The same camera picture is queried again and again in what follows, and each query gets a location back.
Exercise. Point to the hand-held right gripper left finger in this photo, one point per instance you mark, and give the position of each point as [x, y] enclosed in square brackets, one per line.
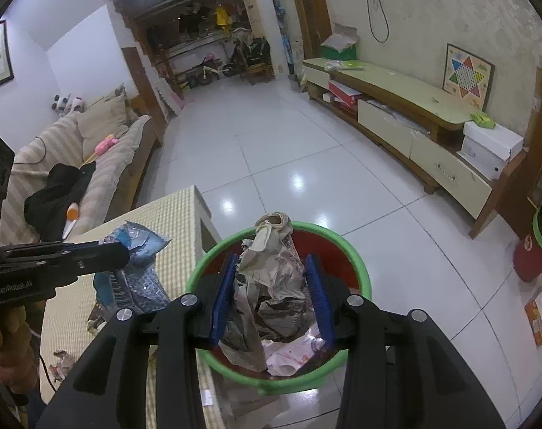
[224, 295]

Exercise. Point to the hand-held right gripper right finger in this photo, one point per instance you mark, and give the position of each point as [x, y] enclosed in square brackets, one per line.
[320, 299]

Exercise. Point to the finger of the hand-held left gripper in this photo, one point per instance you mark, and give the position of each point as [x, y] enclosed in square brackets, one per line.
[92, 261]
[92, 244]

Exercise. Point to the green basin with red inside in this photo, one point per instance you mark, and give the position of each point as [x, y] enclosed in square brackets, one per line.
[342, 259]

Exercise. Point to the brown paper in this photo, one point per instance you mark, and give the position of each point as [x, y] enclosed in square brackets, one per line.
[271, 277]

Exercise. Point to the blue plastic wrapper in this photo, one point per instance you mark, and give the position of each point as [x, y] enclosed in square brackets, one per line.
[141, 286]

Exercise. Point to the person's left hand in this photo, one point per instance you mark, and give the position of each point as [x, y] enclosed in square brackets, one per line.
[9, 344]

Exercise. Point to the orange white bottle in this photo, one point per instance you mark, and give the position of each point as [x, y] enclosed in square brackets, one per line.
[72, 211]

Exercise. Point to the crumpled paper scrap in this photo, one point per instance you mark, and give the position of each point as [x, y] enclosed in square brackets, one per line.
[62, 364]
[97, 319]

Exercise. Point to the black clothing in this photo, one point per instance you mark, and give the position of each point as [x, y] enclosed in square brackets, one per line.
[52, 196]

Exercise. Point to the beige coffee table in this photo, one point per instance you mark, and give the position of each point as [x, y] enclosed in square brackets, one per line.
[206, 228]

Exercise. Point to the yellow stick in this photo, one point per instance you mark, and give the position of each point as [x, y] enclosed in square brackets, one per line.
[90, 157]

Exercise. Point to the sofa with striped cover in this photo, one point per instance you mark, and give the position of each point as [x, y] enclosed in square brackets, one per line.
[119, 156]

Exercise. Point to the beige pillow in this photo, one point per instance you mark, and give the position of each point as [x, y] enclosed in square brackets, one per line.
[103, 118]

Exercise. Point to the pink white plush toy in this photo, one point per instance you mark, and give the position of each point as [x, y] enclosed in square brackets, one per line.
[78, 104]

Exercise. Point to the panda plush toy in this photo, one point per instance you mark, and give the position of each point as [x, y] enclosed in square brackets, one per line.
[61, 103]

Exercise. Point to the patterned pillow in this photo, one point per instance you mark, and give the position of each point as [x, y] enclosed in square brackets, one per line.
[119, 91]

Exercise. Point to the white foam mats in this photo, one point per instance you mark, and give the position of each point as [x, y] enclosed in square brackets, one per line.
[170, 98]

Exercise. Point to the white balance bike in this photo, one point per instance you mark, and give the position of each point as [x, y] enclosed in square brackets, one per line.
[208, 71]

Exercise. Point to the red folder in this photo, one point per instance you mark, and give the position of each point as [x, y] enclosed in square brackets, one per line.
[342, 91]

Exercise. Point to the red round stool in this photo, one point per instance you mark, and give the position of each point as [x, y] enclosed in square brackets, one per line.
[530, 261]

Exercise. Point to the orange printed cardboard box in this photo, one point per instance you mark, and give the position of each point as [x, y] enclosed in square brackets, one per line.
[538, 317]

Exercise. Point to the wooden chair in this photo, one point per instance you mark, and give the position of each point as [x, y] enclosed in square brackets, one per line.
[258, 73]

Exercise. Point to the wooden TV cabinet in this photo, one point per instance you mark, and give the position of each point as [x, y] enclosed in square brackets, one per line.
[409, 89]

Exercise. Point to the white cardboard box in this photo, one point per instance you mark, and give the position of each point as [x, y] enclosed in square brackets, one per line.
[489, 143]

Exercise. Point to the green plastic packet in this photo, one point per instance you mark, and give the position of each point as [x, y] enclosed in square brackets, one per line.
[346, 66]

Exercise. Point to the small green packet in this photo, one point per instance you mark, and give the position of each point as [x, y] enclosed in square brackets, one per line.
[483, 119]

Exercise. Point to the green cardboard box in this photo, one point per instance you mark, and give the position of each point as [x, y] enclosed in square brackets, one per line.
[342, 53]

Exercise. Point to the yellow hanging garment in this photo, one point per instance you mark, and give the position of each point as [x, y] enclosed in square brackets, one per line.
[221, 15]

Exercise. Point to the star checkers game board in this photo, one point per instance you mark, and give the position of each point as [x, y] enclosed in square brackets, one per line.
[467, 76]

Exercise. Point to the standing air conditioner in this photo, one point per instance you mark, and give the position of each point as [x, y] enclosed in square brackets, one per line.
[255, 9]

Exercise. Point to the colourful wall chart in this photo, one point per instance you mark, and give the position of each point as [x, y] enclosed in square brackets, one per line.
[289, 51]

